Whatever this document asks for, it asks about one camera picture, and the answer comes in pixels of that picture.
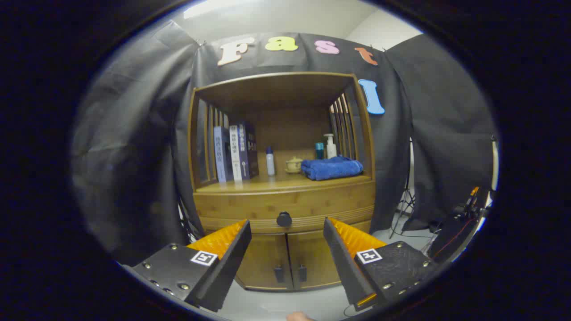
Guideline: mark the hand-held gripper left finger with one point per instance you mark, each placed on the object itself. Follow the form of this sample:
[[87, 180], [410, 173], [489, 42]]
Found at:
[[227, 267]]

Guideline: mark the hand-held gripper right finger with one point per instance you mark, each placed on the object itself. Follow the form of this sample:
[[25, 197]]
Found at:
[[343, 263]]

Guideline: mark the wooden drawer with black knob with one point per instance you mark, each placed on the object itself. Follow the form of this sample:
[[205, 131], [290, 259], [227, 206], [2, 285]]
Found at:
[[250, 203]]

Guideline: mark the wooden cabinet door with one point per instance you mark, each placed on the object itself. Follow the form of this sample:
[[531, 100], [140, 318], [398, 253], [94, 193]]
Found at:
[[312, 254], [263, 263]]

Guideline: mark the wooden countertop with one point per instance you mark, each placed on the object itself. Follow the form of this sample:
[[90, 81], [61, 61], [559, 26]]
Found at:
[[276, 182]]

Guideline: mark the wooden cabinet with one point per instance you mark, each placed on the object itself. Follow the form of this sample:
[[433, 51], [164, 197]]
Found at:
[[276, 93]]

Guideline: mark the metal backdrop stand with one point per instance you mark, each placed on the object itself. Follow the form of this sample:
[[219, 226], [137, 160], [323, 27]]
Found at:
[[186, 223]]

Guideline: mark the black tripod stand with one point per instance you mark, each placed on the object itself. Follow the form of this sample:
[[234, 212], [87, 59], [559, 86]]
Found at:
[[405, 203]]

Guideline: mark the blue folded towel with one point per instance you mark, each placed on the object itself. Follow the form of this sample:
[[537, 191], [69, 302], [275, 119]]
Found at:
[[332, 168]]

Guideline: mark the yellow lidded teacup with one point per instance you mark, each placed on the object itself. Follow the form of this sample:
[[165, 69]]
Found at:
[[294, 166]]

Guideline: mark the light blue book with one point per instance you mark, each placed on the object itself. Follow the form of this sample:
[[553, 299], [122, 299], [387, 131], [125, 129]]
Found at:
[[220, 156]]

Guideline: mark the white bottle with blue cap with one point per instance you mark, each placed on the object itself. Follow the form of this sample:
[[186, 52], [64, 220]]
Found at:
[[270, 162]]

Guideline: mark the white spine book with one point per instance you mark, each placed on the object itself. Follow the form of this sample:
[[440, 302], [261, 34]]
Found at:
[[234, 154]]

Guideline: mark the teal bottle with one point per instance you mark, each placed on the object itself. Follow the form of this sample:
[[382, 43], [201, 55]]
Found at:
[[319, 151]]

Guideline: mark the white pump bottle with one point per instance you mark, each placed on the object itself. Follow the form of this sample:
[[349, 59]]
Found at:
[[331, 149]]

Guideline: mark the dark blue book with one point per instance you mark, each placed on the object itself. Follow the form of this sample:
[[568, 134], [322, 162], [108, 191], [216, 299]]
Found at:
[[250, 149]]

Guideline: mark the white pole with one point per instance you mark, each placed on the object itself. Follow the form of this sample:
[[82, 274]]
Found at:
[[494, 162]]

